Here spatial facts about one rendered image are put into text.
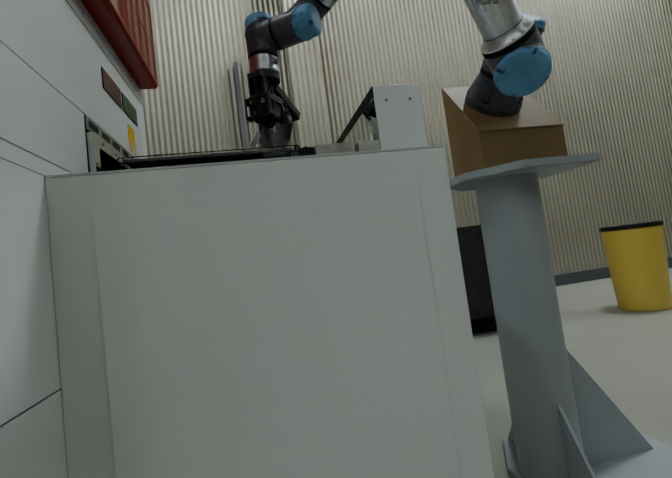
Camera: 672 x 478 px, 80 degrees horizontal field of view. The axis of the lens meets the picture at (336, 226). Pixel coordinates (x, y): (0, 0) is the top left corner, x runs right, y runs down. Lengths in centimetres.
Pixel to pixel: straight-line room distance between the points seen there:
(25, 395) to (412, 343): 52
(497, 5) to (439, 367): 71
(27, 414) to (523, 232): 102
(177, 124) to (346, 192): 364
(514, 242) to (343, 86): 350
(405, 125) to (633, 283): 283
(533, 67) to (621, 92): 514
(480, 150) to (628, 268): 246
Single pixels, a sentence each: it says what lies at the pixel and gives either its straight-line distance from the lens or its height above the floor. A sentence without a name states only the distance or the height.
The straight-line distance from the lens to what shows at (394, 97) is 80.
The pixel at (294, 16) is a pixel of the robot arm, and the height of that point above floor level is 121.
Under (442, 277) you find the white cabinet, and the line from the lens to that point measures 70.
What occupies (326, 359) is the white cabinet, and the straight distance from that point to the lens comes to 65.
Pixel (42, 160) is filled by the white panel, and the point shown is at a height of 84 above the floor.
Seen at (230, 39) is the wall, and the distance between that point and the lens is 453.
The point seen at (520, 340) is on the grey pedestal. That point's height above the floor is 38.
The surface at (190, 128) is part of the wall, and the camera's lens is 419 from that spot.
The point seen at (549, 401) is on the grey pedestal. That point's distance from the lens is 119.
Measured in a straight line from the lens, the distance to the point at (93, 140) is 88.
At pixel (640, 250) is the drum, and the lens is 342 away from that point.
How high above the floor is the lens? 65
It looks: 4 degrees up
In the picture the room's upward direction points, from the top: 7 degrees counter-clockwise
